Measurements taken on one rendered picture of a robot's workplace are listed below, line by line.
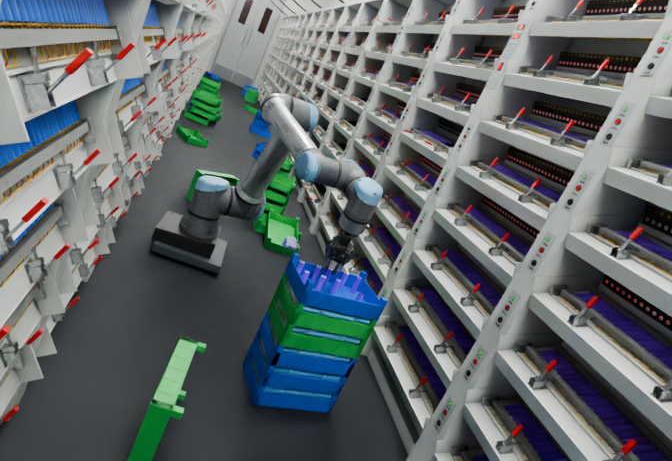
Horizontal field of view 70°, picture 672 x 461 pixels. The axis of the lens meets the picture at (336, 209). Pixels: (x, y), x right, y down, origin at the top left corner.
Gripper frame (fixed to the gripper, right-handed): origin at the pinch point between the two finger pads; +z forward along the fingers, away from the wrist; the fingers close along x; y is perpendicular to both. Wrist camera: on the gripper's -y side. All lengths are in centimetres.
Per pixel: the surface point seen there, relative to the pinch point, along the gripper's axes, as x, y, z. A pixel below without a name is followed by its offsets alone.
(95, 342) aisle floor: -57, 41, 37
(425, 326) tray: 42.1, -12.8, 13.6
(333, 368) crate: 15.7, 17.8, 23.8
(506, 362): 57, 25, -16
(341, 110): -50, -239, 25
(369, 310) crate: 17.6, 10.3, 0.6
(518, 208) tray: 46, -12, -46
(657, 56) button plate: 52, -8, -100
